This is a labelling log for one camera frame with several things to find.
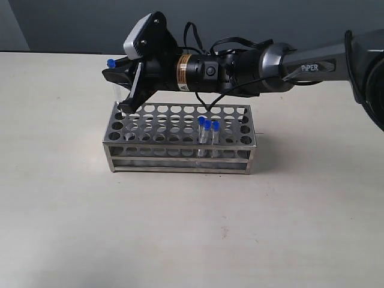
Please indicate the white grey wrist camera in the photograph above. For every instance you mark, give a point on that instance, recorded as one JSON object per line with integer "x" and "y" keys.
{"x": 149, "y": 36}

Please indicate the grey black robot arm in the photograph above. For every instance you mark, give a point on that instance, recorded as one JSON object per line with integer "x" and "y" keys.
{"x": 276, "y": 67}

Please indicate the stainless steel test tube rack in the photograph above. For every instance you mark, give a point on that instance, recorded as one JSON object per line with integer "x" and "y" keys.
{"x": 163, "y": 137}

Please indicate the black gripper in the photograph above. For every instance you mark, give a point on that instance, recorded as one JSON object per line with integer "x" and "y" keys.
{"x": 167, "y": 72}

